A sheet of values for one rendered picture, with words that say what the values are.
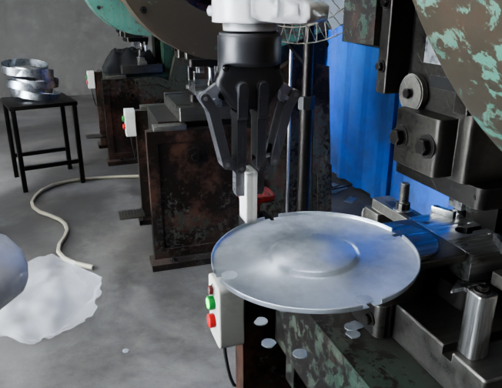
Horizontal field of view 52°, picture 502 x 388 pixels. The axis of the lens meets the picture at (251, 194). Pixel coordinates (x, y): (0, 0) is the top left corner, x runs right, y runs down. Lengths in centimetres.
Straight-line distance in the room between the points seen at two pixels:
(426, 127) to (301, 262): 25
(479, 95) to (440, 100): 38
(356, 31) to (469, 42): 52
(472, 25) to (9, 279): 60
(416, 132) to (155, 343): 137
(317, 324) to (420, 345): 16
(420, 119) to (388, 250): 19
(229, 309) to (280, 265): 30
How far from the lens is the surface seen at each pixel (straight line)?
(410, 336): 79
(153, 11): 194
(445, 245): 83
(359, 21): 86
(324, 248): 75
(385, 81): 81
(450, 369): 74
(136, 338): 195
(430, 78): 78
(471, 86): 38
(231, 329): 101
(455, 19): 35
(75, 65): 723
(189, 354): 185
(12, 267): 74
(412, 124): 77
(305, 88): 163
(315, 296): 65
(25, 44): 722
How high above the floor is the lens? 112
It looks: 20 degrees down
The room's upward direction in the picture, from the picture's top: straight up
